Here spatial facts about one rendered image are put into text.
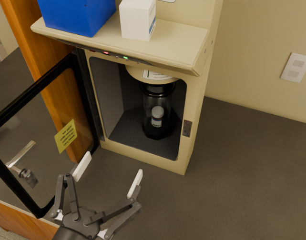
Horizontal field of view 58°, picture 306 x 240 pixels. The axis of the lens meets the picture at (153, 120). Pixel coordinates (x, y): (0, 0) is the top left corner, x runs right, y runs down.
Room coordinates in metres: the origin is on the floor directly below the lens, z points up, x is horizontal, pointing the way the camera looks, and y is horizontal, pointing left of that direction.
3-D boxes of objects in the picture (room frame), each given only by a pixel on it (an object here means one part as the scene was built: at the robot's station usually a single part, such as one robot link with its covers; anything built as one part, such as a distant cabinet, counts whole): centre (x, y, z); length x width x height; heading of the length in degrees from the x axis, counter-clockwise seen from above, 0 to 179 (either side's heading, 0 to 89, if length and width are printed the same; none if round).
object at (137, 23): (0.45, 0.03, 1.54); 0.05 x 0.05 x 0.06; 77
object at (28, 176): (0.32, 0.30, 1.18); 0.02 x 0.02 x 0.06; 62
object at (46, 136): (0.42, 0.26, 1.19); 0.30 x 0.01 x 0.40; 152
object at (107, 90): (0.63, 0.00, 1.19); 0.26 x 0.24 x 0.35; 69
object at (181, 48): (0.46, 0.06, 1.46); 0.32 x 0.12 x 0.10; 69
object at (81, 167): (0.33, 0.17, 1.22); 0.07 x 0.01 x 0.03; 159
